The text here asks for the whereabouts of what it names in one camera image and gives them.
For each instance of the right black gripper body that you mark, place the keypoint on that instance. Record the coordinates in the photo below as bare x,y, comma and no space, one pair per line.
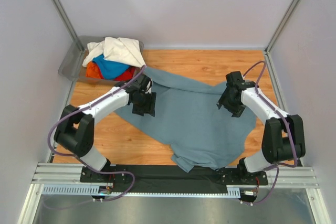
232,106

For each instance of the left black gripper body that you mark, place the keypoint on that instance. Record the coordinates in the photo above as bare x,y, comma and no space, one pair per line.
143,105

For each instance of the grey-blue t shirt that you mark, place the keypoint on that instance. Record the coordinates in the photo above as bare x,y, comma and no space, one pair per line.
189,121

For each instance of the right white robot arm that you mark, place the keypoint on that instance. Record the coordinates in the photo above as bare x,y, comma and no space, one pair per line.
283,137

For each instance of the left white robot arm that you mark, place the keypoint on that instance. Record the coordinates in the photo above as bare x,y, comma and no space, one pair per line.
76,129

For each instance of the red t shirt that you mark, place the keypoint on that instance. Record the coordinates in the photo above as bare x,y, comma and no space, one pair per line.
127,75

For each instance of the blue t shirt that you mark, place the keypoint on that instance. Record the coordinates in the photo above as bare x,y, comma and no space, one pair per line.
109,69

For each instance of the white t shirt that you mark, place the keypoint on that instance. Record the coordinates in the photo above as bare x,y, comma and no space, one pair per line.
121,50

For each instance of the orange t shirt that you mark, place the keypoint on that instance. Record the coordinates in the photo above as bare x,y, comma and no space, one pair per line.
93,71

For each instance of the right aluminium corner post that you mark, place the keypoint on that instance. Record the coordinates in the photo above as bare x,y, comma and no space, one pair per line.
284,21

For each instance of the aluminium corner post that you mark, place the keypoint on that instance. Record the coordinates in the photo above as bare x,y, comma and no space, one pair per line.
67,23
284,21

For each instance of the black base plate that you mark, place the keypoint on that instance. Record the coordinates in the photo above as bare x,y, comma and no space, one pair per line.
166,179

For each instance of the aluminium rail frame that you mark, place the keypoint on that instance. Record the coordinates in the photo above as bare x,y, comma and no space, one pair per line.
49,173

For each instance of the grey slotted cable duct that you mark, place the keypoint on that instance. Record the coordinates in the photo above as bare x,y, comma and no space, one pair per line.
95,190

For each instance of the left aluminium corner post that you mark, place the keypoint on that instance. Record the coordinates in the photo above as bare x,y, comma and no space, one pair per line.
67,23

